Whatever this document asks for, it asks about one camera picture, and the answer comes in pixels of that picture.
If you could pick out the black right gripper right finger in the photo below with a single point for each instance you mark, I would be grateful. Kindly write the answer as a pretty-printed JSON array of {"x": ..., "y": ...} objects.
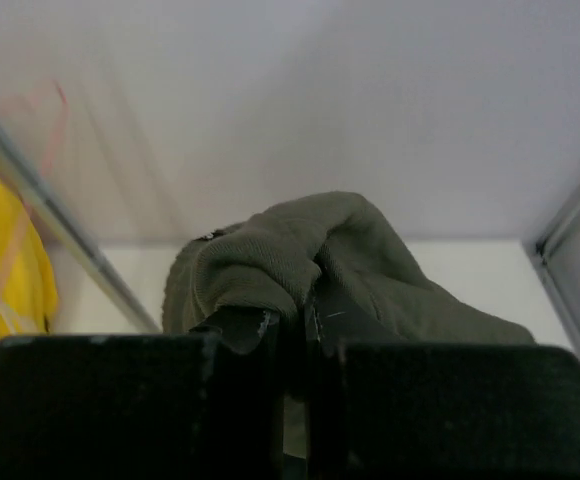
[{"x": 381, "y": 408}]

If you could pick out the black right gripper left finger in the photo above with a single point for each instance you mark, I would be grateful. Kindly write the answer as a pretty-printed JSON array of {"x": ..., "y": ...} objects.
[{"x": 201, "y": 405}]

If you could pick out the olive green shorts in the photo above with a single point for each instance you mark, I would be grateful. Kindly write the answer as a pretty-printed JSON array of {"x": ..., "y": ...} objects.
[{"x": 273, "y": 260}]

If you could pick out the yellow shorts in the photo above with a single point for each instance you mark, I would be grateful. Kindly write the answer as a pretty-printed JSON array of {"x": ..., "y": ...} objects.
[{"x": 28, "y": 292}]

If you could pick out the metal clothes rack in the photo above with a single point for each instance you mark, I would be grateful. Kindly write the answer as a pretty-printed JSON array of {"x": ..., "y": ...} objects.
[{"x": 17, "y": 169}]

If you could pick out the aluminium corner frame profile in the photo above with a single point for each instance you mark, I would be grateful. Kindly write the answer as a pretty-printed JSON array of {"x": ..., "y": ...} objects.
[{"x": 575, "y": 240}]

